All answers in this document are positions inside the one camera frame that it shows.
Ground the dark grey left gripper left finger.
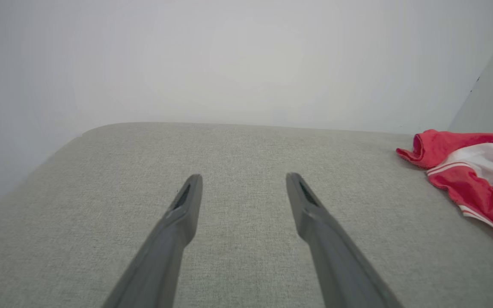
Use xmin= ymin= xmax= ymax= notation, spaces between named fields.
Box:
xmin=102 ymin=174 xmax=203 ymax=308

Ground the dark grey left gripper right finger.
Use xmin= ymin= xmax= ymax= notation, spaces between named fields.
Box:
xmin=285 ymin=172 xmax=404 ymax=308

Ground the red jersey with white trim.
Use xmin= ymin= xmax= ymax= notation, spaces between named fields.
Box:
xmin=396 ymin=129 xmax=493 ymax=249

